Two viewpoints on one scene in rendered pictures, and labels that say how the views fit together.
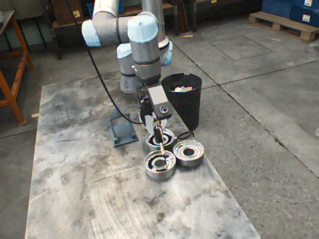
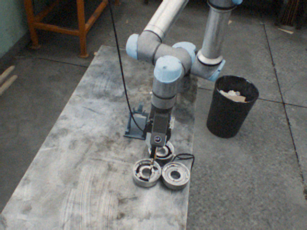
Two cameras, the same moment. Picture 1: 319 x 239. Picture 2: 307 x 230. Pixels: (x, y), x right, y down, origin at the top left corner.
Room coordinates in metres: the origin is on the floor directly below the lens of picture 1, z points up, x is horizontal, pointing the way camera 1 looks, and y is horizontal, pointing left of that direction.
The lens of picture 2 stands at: (0.02, -0.17, 1.73)
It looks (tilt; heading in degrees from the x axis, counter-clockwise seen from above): 43 degrees down; 17
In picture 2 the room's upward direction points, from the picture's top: 8 degrees clockwise
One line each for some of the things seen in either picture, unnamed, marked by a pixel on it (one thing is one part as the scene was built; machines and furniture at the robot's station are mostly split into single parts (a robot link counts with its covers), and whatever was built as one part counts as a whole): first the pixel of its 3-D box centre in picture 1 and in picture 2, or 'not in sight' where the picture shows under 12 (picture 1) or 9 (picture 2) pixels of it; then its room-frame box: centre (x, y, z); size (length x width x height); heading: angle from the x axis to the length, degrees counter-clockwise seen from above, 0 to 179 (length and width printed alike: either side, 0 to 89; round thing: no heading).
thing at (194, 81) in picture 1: (182, 103); (228, 108); (1.96, -0.20, 0.21); 0.34 x 0.34 x 0.43
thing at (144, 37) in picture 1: (144, 39); (166, 76); (0.71, 0.02, 1.23); 0.09 x 0.08 x 0.11; 176
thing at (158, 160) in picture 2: (161, 141); (160, 151); (0.78, 0.01, 0.82); 0.10 x 0.10 x 0.04
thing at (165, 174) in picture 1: (160, 165); (146, 173); (0.66, 0.02, 0.82); 0.10 x 0.10 x 0.04
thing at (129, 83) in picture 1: (133, 78); (177, 76); (1.27, 0.11, 0.85); 0.15 x 0.15 x 0.10
